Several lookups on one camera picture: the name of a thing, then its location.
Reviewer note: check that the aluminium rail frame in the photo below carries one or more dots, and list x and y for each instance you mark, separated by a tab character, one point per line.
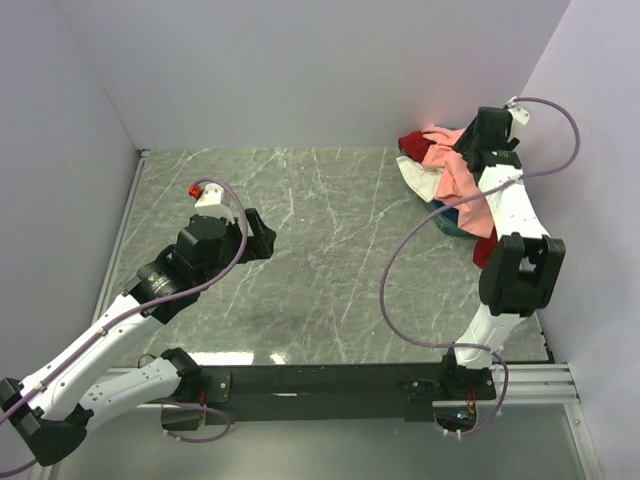
540	384

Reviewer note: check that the red t shirt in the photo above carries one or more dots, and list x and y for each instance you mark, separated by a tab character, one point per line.
415	146

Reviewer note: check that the white t shirt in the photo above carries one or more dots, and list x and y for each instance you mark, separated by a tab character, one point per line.
422	181

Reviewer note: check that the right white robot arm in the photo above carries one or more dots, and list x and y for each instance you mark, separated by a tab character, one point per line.
523	268

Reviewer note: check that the teal plastic basin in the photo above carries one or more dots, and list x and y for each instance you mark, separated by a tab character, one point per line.
449	229

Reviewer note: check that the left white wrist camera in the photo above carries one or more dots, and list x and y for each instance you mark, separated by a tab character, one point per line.
211	201

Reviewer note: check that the pink t shirt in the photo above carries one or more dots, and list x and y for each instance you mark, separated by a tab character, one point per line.
456	182

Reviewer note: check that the black base beam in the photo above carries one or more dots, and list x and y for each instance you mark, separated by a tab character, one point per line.
408	391

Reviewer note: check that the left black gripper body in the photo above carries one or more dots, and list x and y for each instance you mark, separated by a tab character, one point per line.
230	254

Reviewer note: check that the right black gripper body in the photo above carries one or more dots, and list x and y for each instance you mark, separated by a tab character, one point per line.
466	142

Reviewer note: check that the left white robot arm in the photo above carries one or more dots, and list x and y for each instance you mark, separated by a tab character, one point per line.
55	408

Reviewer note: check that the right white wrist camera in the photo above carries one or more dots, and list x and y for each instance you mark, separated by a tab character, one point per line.
520	112

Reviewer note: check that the blue t shirt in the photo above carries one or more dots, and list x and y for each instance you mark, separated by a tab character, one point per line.
451	215

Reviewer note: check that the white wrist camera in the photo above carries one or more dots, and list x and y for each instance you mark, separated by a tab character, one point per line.
211	201
520	112

